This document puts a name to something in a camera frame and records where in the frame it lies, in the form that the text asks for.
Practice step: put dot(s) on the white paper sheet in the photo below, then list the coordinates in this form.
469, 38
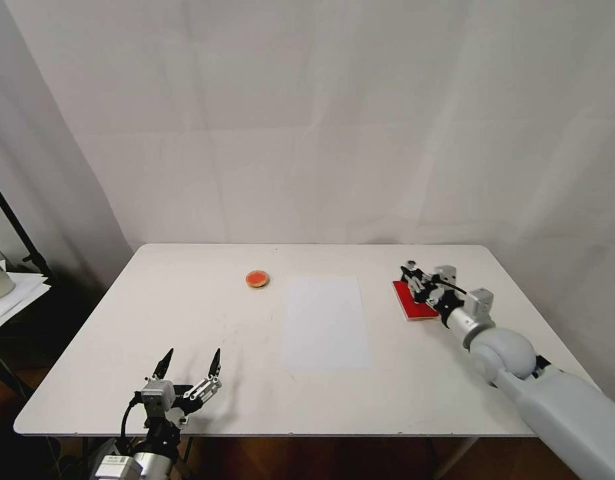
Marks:
325, 322

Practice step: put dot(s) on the stack of white papers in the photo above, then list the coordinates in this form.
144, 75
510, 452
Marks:
22, 295

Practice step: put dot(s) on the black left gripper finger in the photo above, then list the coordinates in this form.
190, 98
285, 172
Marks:
163, 364
212, 371

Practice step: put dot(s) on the white backdrop cloth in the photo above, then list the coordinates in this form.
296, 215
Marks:
307, 120

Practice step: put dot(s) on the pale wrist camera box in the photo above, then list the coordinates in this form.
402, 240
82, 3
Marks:
157, 395
445, 274

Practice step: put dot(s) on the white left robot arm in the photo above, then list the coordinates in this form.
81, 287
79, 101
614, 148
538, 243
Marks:
133, 464

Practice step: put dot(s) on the red rectangular ink pad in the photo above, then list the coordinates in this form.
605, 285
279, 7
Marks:
406, 299

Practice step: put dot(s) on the black metal stand pole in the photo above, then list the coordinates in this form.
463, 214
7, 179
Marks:
15, 225

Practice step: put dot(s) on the round orange ink pad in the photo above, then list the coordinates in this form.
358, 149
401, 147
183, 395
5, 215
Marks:
258, 279

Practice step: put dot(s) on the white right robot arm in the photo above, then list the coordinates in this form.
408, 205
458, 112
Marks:
537, 390

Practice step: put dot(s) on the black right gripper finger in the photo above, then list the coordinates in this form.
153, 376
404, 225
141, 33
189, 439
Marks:
420, 295
415, 276

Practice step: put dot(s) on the thin metal table leg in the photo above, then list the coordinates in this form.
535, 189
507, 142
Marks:
188, 450
465, 457

